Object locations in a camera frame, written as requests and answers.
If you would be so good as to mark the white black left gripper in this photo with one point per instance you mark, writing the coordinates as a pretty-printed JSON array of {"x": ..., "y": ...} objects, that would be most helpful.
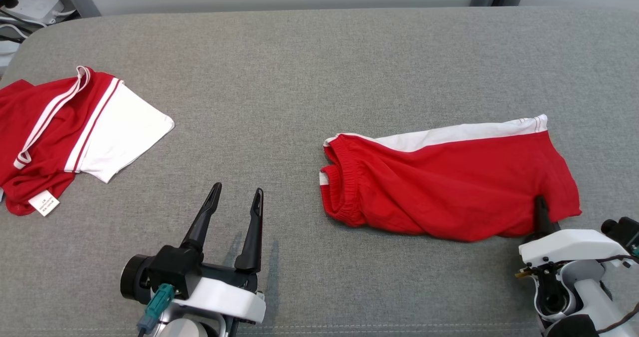
[{"x": 229, "y": 299}]

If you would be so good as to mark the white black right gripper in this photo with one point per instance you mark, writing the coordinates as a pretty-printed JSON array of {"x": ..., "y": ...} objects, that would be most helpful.
[{"x": 574, "y": 247}]

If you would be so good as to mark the red shorts with white stripe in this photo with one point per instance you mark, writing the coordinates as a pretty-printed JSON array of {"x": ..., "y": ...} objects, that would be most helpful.
[{"x": 449, "y": 187}]

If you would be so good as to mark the red and white jersey shirt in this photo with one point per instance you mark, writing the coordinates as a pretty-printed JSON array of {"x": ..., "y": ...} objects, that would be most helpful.
[{"x": 50, "y": 127}]

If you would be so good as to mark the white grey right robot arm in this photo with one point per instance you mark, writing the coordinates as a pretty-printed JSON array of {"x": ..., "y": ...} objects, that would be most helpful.
[{"x": 594, "y": 297}]

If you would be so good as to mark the grey fabric sofa cushion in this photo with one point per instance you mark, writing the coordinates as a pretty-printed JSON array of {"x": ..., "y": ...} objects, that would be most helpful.
[{"x": 299, "y": 77}]

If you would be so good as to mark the white power strip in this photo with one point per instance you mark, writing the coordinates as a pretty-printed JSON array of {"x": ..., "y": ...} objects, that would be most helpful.
[{"x": 35, "y": 5}]

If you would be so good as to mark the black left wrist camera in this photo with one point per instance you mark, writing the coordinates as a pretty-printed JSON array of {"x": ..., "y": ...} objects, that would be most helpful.
[{"x": 169, "y": 267}]

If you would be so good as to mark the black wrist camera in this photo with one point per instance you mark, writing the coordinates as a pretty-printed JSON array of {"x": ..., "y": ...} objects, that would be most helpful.
[
  {"x": 621, "y": 232},
  {"x": 169, "y": 267}
]

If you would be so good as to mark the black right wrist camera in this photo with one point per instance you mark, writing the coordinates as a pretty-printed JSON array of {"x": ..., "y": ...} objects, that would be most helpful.
[{"x": 621, "y": 232}]

